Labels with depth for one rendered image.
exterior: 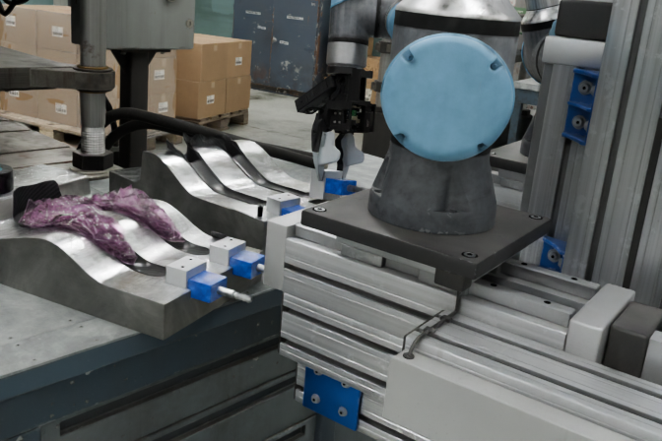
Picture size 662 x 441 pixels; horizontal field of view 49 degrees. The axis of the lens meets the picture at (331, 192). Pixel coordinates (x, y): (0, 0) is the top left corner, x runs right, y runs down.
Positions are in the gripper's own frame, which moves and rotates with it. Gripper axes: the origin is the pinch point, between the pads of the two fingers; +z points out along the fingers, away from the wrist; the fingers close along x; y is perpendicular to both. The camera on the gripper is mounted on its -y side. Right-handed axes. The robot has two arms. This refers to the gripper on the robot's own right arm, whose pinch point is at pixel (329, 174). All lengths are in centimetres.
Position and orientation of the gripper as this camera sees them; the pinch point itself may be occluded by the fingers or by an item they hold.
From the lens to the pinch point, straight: 137.8
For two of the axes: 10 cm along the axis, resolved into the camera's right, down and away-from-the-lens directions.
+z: -0.8, 9.9, 0.8
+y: 7.4, 1.1, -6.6
